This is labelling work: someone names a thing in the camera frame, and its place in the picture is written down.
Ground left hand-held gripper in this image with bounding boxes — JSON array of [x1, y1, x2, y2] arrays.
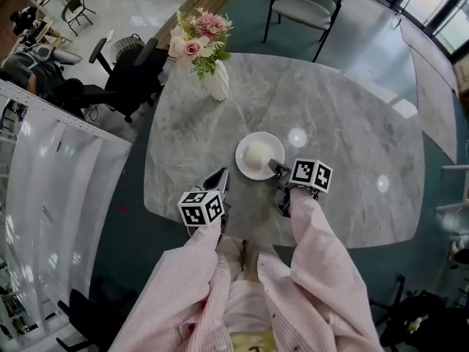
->
[[177, 166, 233, 235]]

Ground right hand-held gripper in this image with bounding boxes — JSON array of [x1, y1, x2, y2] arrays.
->
[[268, 158, 333, 218]]

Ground white round plate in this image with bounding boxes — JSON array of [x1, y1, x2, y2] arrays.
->
[[234, 131, 286, 181]]

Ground person's right forearm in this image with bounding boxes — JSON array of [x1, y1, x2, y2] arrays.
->
[[289, 187, 384, 352]]

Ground person's left forearm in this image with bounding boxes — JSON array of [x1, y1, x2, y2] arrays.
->
[[117, 221, 228, 352]]

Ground grey marble table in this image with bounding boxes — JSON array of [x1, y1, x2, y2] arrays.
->
[[143, 52, 426, 249]]

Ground white ribbed vase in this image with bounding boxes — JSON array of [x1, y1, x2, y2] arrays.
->
[[202, 59, 230, 102]]

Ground person's body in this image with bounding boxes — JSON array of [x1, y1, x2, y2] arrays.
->
[[215, 238, 294, 352]]

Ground black office chair with armrests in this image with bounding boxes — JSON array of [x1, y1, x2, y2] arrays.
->
[[89, 37, 169, 123]]

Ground pink flower bouquet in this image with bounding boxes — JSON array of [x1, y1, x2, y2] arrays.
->
[[167, 7, 234, 81]]

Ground white metal shelving rack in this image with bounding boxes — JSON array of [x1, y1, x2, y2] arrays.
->
[[0, 78, 133, 344]]

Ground grey armchair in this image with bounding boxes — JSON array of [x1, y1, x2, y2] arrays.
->
[[262, 0, 344, 62]]

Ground white ribbed basket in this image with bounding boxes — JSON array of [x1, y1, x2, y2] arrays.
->
[[108, 33, 144, 62]]

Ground light brown rug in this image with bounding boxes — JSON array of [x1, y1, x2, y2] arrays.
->
[[410, 45, 459, 165]]

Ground black swivel office chair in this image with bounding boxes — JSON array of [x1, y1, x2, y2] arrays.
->
[[54, 276, 140, 352]]

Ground dark brown door mat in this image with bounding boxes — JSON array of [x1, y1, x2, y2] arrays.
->
[[399, 15, 459, 95]]

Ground cardboard boxes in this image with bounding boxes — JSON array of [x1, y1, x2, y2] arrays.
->
[[453, 62, 469, 99]]

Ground small white flower sprig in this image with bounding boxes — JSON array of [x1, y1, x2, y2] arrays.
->
[[405, 315, 429, 334]]

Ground black framed glass doors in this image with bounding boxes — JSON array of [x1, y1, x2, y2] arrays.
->
[[340, 0, 469, 55]]

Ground black woven chair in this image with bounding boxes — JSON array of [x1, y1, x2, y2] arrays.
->
[[61, 0, 97, 37]]

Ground black office chair with sprig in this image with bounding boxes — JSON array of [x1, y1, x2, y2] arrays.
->
[[369, 275, 469, 352]]

